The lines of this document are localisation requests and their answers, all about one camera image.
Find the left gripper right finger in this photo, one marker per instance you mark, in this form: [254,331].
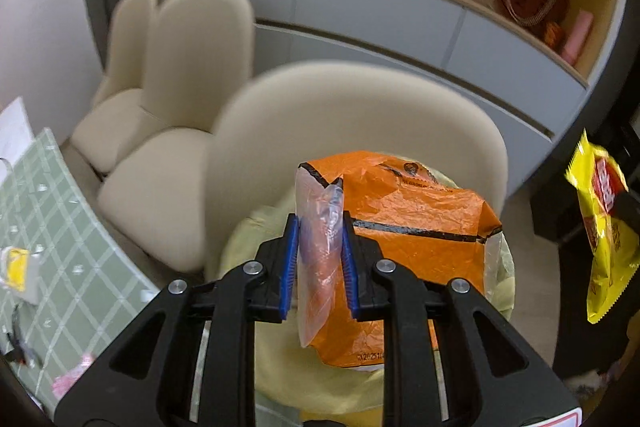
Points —
[450,358]

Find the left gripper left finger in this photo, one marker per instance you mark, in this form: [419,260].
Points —
[188,357]

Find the green checked tablecloth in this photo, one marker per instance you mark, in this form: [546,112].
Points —
[88,288]

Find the pink box on shelf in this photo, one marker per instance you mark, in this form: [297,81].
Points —
[577,37]

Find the small pink toy piece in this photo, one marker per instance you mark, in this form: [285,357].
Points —
[62,384]

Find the beige chair far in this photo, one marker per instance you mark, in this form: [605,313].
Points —
[108,127]

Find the beige chair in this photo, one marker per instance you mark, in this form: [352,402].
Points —
[310,110]
[108,127]
[200,53]

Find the orange snack bag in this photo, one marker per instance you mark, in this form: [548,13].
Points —
[418,217]

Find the yellow trash bag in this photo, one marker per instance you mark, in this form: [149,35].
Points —
[285,371]

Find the beige chair middle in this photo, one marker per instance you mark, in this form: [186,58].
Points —
[200,53]

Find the beige chair near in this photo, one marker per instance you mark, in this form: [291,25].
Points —
[310,110]

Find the yellow snack bag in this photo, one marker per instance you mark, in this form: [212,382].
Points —
[599,181]

